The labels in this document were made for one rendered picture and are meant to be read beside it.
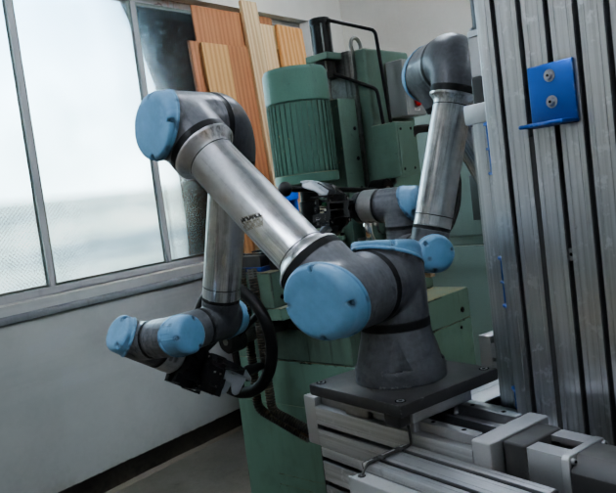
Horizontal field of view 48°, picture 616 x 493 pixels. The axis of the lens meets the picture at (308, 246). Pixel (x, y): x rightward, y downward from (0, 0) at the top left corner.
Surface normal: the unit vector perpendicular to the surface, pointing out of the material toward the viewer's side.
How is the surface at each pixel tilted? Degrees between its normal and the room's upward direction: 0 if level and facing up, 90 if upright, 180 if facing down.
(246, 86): 87
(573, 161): 90
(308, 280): 95
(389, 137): 90
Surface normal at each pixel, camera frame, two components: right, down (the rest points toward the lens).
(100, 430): 0.78, -0.05
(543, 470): -0.79, 0.14
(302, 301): -0.52, 0.22
